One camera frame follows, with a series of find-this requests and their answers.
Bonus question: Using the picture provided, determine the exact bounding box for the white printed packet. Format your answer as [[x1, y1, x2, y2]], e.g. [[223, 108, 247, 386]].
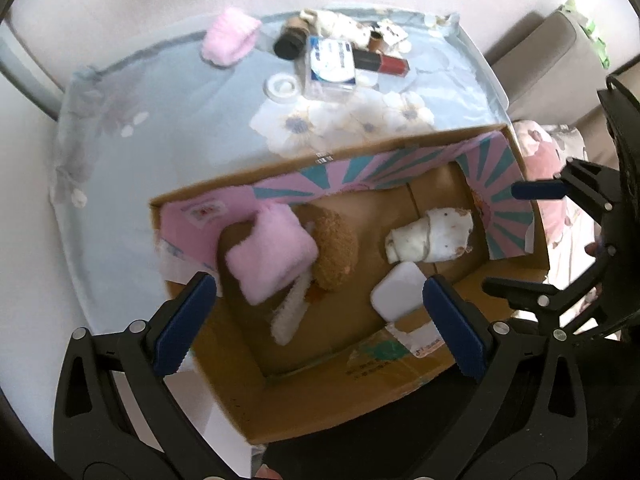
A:
[[377, 19, 412, 58]]

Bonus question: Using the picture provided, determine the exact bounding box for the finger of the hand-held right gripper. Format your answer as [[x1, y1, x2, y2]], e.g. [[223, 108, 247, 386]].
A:
[[481, 247, 621, 343], [511, 157, 621, 241]]

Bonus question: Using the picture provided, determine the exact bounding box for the desktop with floral blue cloth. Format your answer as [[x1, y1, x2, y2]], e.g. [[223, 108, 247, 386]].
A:
[[47, 4, 511, 333]]

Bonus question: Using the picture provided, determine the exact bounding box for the white plush toy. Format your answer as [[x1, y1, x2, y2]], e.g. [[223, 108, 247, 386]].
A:
[[300, 8, 381, 51]]

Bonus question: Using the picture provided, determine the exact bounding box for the white fuzzy strip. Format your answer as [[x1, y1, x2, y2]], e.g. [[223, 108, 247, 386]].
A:
[[270, 272, 313, 346]]

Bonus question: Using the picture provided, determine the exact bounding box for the person's dark clothing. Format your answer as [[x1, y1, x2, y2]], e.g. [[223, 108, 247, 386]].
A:
[[250, 395, 476, 480]]

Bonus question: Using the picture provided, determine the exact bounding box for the clear box with blue label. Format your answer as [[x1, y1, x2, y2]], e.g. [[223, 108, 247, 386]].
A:
[[300, 35, 360, 103]]

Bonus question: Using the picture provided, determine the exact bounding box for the white patterned sock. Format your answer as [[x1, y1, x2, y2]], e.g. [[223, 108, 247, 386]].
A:
[[384, 207, 475, 263]]

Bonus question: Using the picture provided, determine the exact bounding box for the pink fluffy sock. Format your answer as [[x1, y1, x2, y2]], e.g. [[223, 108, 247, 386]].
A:
[[201, 7, 262, 68], [225, 207, 320, 306]]

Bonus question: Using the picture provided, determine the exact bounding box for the grey metal pipe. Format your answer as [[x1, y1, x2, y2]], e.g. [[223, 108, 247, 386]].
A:
[[0, 22, 66, 122]]

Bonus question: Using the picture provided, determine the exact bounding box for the bronze cream jar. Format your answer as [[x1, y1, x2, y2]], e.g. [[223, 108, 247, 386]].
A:
[[273, 15, 313, 60]]

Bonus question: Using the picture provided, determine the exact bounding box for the brown plush toy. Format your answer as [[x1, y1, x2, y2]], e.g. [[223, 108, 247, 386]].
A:
[[307, 210, 360, 292]]

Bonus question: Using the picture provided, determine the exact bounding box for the white round lid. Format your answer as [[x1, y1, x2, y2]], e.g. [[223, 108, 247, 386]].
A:
[[264, 73, 301, 105]]

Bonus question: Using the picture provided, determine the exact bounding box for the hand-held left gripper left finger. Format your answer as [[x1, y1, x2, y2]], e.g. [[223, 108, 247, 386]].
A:
[[52, 271, 226, 480]]

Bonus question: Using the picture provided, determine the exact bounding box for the white square case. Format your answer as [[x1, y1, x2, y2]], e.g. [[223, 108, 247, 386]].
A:
[[370, 262, 426, 322]]

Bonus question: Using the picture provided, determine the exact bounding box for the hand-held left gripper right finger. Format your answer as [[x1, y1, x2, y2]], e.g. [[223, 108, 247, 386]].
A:
[[421, 274, 590, 480]]

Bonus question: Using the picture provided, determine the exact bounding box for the green and white cloth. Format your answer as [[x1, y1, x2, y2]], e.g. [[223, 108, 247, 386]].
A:
[[560, 0, 613, 68]]

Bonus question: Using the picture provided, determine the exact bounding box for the beige sofa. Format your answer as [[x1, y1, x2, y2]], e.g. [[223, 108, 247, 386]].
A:
[[485, 10, 640, 131]]

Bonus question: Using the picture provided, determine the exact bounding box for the cardboard box with pink lining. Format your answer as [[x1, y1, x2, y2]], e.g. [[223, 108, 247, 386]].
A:
[[149, 122, 551, 445]]

